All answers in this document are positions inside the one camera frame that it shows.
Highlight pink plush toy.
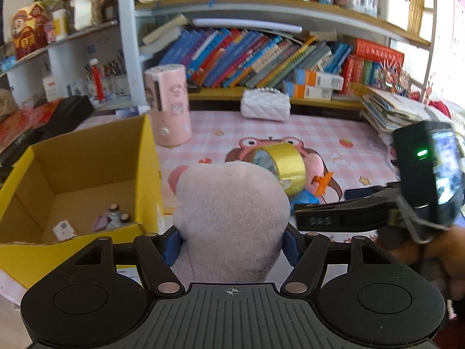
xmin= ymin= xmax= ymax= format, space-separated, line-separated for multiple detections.
xmin=168 ymin=161 xmax=290 ymax=286

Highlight gold tape roll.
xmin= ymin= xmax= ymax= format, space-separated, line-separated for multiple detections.
xmin=252 ymin=143 xmax=307 ymax=197

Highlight right hand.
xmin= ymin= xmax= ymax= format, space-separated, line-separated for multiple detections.
xmin=389 ymin=225 xmax=465 ymax=300

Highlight blue crumpled wrapper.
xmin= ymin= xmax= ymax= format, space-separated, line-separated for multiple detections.
xmin=289 ymin=189 xmax=320 ymax=214

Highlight stack of papers and booklets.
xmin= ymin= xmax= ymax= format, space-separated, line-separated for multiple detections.
xmin=362 ymin=88 xmax=464 ymax=146

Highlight pink cartoon desk mat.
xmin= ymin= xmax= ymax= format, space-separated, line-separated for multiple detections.
xmin=0 ymin=110 xmax=403 ymax=306

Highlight small items in box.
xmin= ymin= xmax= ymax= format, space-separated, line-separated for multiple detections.
xmin=52 ymin=202 xmax=133 ymax=241

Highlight yellow cardboard box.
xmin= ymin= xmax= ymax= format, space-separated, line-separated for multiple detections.
xmin=1 ymin=116 xmax=163 ymax=288

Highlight red thick dictionary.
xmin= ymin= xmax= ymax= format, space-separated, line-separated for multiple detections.
xmin=354 ymin=38 xmax=404 ymax=66

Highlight orange white box upper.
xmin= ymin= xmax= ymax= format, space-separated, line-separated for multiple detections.
xmin=294 ymin=69 xmax=344 ymax=91

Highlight orange white box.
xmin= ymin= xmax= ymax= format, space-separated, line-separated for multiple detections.
xmin=294 ymin=69 xmax=344 ymax=91
xmin=283 ymin=81 xmax=332 ymax=100

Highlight orange white box lower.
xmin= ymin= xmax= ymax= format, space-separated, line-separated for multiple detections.
xmin=283 ymin=81 xmax=332 ymax=100

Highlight white quilted purse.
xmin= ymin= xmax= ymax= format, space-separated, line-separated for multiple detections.
xmin=240 ymin=88 xmax=291 ymax=121

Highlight pink cylindrical humidifier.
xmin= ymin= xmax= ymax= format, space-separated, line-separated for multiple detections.
xmin=144 ymin=64 xmax=192 ymax=147

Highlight black box on left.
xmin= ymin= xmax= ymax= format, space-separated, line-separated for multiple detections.
xmin=37 ymin=96 xmax=94 ymax=141

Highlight red tassel ornament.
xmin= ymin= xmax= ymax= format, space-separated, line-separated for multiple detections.
xmin=89 ymin=58 xmax=105 ymax=102

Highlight white wooden bookshelf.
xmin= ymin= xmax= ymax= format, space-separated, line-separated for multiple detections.
xmin=6 ymin=0 xmax=434 ymax=105

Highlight fortune god figurine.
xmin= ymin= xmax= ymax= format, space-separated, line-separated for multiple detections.
xmin=11 ymin=2 xmax=50 ymax=61

